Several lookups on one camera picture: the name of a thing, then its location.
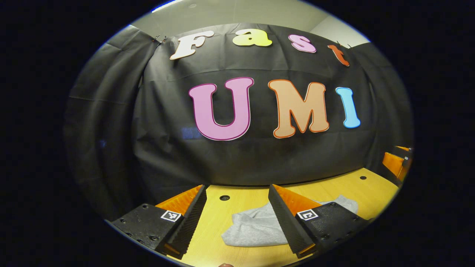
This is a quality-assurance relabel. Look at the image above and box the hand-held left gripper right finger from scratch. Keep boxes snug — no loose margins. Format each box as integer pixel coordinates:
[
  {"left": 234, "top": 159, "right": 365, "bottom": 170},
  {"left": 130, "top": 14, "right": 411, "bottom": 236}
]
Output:
[{"left": 268, "top": 184, "right": 370, "bottom": 259}]

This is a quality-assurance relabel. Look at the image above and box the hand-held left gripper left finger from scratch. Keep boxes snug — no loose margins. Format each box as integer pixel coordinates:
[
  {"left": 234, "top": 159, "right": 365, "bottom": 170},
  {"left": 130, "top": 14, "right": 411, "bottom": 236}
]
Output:
[{"left": 111, "top": 184, "right": 207, "bottom": 259}]

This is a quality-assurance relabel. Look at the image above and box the grey zip-neck sweatshirt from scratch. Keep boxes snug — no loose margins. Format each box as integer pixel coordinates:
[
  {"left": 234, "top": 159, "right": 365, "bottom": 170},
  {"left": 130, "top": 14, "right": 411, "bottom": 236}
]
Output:
[{"left": 222, "top": 195, "right": 359, "bottom": 248}]

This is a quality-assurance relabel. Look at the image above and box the black backdrop cloth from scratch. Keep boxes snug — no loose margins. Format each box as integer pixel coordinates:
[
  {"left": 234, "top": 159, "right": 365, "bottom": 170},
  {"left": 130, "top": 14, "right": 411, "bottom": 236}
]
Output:
[{"left": 63, "top": 23, "right": 415, "bottom": 223}]

